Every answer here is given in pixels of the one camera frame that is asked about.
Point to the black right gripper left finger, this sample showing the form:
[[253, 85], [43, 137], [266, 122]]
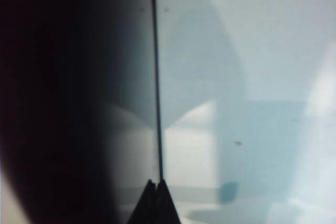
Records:
[[147, 208]]

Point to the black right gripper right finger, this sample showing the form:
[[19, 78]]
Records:
[[165, 208]]

